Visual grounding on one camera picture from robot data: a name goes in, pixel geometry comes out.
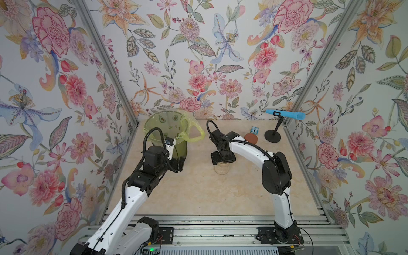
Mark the left aluminium corner post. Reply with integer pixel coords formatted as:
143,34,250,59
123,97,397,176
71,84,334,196
73,0,139,126

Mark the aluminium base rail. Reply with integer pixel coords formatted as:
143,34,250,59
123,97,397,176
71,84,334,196
151,208,355,255

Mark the right aluminium corner post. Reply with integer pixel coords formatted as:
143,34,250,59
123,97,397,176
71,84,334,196
286,0,354,123

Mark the yellow-green plastic bin liner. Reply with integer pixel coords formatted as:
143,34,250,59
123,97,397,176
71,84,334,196
143,110,206,143

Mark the black mesh trash bin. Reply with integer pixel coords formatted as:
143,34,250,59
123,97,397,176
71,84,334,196
173,140,188,167

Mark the blue microphone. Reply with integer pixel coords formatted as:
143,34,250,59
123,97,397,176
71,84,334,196
266,109,306,121

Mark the aluminium corner post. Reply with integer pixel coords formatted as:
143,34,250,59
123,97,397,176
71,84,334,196
286,0,354,123
73,0,139,126

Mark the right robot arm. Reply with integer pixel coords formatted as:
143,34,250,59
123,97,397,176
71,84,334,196
206,120,301,243

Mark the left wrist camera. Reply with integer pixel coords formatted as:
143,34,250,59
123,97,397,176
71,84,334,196
164,137,176,160

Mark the small blue owl figure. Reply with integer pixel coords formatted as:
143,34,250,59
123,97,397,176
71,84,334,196
250,126,259,135

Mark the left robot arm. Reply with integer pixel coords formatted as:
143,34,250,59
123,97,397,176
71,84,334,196
70,127,179,255

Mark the clear jar with rice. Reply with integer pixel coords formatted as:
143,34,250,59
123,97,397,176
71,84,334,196
214,163,230,175

